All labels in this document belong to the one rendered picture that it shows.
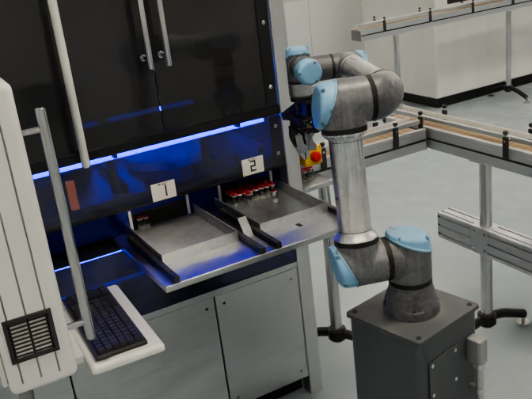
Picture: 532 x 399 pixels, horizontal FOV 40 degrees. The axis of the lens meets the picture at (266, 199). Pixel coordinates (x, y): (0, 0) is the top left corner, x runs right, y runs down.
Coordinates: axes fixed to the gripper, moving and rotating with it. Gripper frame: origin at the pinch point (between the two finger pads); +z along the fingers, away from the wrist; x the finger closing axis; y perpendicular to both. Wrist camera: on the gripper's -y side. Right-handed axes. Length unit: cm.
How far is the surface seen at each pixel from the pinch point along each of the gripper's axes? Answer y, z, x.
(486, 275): -7, 76, 87
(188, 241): -9.9, 21.1, -40.5
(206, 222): -20.5, 21.0, -29.0
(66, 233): 30, -8, -85
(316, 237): 15.8, 21.7, -7.8
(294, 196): -19.0, 21.0, 5.5
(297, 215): 1.8, 19.0, -5.9
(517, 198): -117, 109, 223
